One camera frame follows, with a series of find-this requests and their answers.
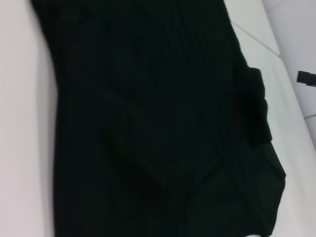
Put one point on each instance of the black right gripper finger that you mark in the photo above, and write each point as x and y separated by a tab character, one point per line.
307	77

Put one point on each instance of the black shirt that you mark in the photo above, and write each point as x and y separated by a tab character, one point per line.
148	123

